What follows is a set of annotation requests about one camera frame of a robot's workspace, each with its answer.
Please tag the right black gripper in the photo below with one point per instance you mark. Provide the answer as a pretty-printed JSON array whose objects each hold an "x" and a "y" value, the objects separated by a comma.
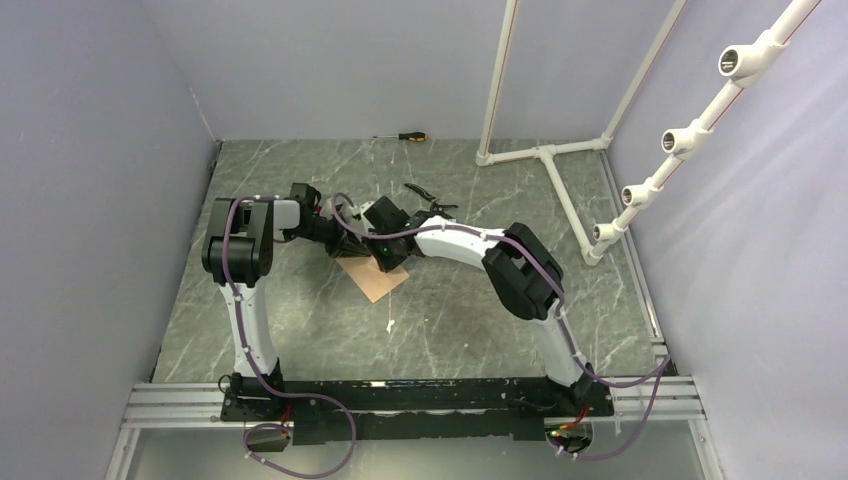
[{"x": 387, "y": 265}]

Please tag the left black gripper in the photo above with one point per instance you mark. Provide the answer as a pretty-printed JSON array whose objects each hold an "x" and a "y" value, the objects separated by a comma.
[{"x": 343, "y": 244}]

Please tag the brown paper envelope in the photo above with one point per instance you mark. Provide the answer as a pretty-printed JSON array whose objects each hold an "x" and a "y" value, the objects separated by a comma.
[{"x": 373, "y": 282}]

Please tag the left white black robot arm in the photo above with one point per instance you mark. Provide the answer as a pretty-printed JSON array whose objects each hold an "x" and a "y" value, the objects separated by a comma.
[{"x": 238, "y": 252}]

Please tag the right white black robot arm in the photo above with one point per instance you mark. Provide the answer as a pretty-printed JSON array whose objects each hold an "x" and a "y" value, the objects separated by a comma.
[{"x": 526, "y": 278}]

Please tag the black pliers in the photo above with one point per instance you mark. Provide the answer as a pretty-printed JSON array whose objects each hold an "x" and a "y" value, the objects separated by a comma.
[{"x": 435, "y": 204}]

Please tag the yellow black screwdriver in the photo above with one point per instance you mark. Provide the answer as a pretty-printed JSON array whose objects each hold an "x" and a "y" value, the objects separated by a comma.
[{"x": 415, "y": 136}]

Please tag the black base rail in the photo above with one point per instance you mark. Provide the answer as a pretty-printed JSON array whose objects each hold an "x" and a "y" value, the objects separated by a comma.
[{"x": 323, "y": 411}]

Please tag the aluminium frame rail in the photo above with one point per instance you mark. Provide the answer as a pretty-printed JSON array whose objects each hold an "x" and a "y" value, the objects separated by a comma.
[{"x": 672, "y": 398}]

